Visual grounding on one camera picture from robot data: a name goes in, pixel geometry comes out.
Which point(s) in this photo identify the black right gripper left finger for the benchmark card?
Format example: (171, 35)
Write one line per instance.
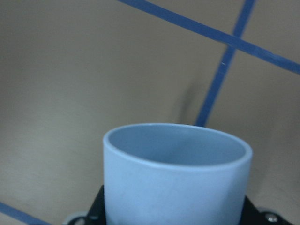
(96, 214)

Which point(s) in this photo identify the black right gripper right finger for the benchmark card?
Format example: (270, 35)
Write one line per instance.
(252, 216)

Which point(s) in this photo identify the light blue plastic cup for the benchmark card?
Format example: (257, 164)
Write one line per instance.
(174, 174)

